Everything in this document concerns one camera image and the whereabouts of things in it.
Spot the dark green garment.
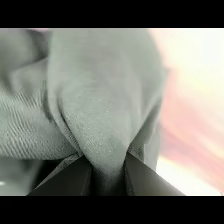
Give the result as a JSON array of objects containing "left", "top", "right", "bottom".
[{"left": 0, "top": 28, "right": 169, "bottom": 197}]

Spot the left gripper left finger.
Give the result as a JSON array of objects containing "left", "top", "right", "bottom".
[{"left": 27, "top": 155, "right": 93, "bottom": 197}]

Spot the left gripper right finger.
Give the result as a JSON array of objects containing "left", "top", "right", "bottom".
[{"left": 123, "top": 151, "right": 186, "bottom": 197}]

